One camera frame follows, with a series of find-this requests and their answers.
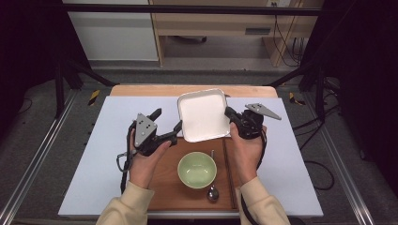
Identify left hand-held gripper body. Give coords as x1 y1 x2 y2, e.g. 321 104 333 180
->
129 112 164 158

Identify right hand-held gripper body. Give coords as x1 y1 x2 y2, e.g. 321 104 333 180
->
235 102 283 141

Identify white square plate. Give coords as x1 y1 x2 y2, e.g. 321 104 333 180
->
176 88 232 143

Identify green bowl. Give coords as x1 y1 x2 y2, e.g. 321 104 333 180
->
176 151 218 189

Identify brown wooden tray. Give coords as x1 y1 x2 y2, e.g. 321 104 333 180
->
146 136 242 212

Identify metal spoon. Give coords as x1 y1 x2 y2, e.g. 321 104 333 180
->
206 149 221 202

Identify person's right hand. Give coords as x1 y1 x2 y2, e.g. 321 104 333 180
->
229 121 268 189

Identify person's left hand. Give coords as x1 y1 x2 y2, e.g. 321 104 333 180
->
128 137 173 189

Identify white table sheet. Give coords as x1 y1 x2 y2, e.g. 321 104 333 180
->
57 96 325 218

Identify yellow black tape marker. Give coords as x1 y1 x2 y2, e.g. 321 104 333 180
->
287 91 307 107
87 89 101 107

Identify black metal stand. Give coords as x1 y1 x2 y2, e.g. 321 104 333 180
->
54 58 117 120
268 60 327 122

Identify grey desk label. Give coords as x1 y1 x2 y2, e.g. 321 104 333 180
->
244 27 272 37

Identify white cabinet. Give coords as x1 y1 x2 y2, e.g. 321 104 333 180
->
62 0 160 62

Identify light wooden desk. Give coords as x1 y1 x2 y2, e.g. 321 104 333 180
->
148 0 327 68

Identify dark curtain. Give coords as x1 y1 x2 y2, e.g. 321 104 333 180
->
302 0 398 190
0 0 92 140

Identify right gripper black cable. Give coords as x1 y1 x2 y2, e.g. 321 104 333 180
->
239 129 268 225

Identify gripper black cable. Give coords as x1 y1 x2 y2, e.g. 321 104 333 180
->
116 124 139 195
239 129 268 225

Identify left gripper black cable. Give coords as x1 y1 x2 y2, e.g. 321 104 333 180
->
116 124 139 195

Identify black straight floor cable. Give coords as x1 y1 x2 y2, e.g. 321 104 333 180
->
291 102 342 148

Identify black hanging desk cables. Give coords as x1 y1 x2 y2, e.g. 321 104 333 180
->
271 14 307 68

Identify black looped floor cable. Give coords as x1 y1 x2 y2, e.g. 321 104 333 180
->
303 159 336 192

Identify aluminium floor rail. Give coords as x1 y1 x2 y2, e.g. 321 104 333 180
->
0 89 78 225
301 93 376 225

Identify black horizontal frame bar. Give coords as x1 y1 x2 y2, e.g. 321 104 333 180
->
62 3 323 17

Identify thin black floor cable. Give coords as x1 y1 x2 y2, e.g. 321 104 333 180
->
14 97 34 116

